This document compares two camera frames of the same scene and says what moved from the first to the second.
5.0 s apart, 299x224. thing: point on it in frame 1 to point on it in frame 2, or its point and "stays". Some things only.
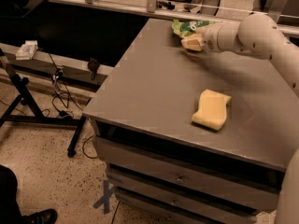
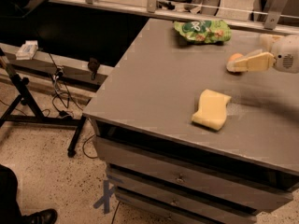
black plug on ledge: (93, 64) stays
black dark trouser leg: (9, 209) stays
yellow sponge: (212, 112) stays
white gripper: (210, 37) to (286, 54)
